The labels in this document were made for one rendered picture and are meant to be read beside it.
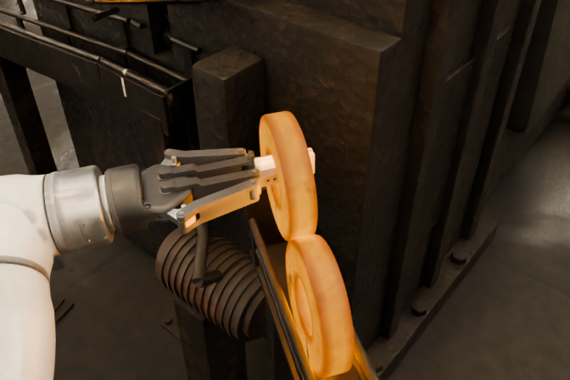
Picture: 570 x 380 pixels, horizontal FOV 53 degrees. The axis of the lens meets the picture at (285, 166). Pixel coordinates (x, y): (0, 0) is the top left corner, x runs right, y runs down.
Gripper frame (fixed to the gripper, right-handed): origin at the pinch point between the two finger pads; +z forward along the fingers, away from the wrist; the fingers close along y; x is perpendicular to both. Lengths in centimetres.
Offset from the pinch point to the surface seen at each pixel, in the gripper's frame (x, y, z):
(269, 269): -13.0, 3.6, -3.6
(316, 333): -8.2, 17.7, -1.9
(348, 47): 3.9, -18.5, 14.7
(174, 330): -80, -42, -21
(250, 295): -28.9, -5.9, -5.2
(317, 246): -2.5, 11.1, 0.4
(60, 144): -79, -135, -51
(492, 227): -78, -48, 72
